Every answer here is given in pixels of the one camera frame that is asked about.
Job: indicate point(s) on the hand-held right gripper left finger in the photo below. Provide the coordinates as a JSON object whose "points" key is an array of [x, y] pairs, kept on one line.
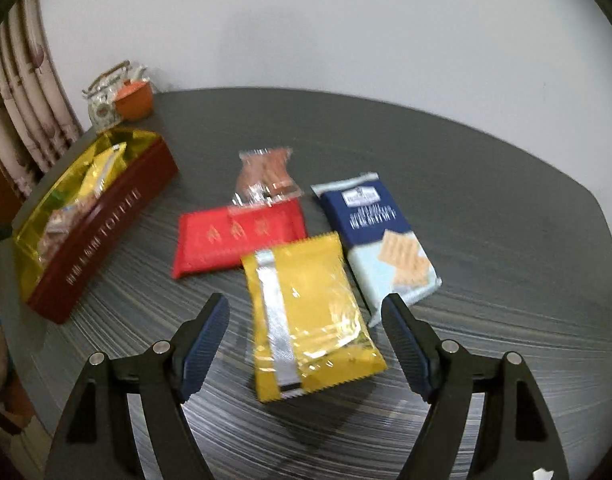
{"points": [[205, 345]]}

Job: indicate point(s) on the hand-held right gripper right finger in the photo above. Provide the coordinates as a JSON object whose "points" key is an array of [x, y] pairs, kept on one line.
{"points": [[406, 347]]}

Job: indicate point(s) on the yellow snack packet silver stripe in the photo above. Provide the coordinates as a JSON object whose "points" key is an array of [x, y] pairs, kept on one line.
{"points": [[316, 320]]}

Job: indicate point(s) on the red tin box gold inside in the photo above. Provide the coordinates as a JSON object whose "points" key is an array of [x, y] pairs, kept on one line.
{"points": [[110, 230]]}

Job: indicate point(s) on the clear packet of orange snacks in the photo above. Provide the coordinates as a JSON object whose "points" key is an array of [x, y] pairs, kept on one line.
{"points": [[266, 175]]}

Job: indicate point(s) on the clear packet of peach snacks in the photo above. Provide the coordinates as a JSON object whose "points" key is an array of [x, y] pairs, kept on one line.
{"points": [[70, 220]]}

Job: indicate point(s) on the blue cracker packet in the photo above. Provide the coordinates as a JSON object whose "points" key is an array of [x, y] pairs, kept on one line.
{"points": [[376, 240]]}

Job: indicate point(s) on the red snack packet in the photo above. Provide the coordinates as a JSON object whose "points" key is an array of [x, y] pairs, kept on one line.
{"points": [[235, 235]]}

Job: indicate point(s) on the shiny gold snack packet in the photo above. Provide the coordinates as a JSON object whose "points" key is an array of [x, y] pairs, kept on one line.
{"points": [[105, 170]]}

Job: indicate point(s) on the orange lidded clay cup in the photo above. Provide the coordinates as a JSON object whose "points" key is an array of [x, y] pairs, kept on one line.
{"points": [[134, 102]]}

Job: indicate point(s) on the floral ceramic teapot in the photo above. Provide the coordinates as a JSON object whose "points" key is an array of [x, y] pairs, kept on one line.
{"points": [[99, 107]]}

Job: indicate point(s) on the beige patterned curtain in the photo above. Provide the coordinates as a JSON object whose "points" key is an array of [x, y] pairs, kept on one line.
{"points": [[25, 110]]}

